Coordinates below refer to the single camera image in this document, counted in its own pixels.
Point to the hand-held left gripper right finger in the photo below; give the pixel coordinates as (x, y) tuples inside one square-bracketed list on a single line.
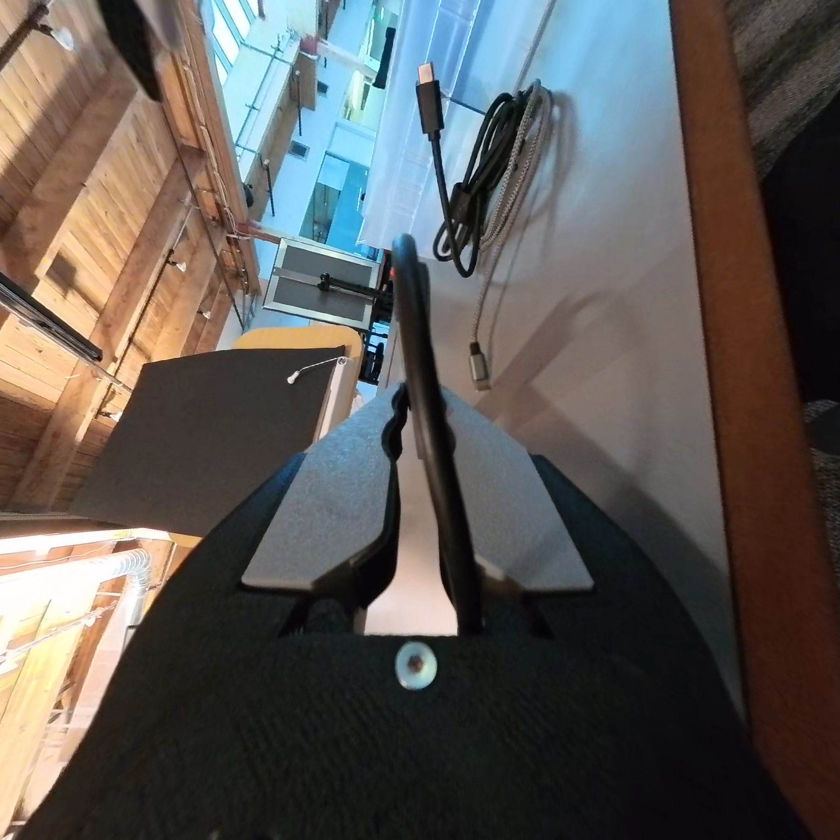
[(518, 525)]

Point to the black partition panel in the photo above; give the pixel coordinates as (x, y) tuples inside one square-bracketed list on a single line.
[(216, 433)]

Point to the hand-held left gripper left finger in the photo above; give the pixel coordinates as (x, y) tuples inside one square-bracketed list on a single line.
[(328, 512)]

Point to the silver air duct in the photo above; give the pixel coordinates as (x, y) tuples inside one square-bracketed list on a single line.
[(134, 577)]

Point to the black ceiling rail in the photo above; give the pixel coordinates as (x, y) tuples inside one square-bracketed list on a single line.
[(52, 321)]

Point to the grey framed panel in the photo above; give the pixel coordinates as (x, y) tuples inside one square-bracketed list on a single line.
[(315, 256)]

